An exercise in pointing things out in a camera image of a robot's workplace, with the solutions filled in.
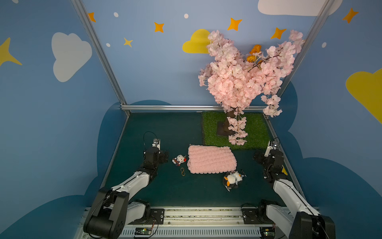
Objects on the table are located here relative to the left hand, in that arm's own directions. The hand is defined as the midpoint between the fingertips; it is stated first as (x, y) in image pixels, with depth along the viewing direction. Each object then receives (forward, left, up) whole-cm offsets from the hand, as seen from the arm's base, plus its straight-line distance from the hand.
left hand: (157, 148), depth 90 cm
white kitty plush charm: (-4, -13, -6) cm, 15 cm away
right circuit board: (-40, -60, -10) cm, 73 cm away
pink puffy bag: (-5, -29, -3) cm, 30 cm away
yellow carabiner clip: (-11, -16, -9) cm, 21 cm away
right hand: (-1, -66, +3) cm, 66 cm away
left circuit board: (-41, +2, -10) cm, 42 cm away
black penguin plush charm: (-17, -44, -3) cm, 47 cm away
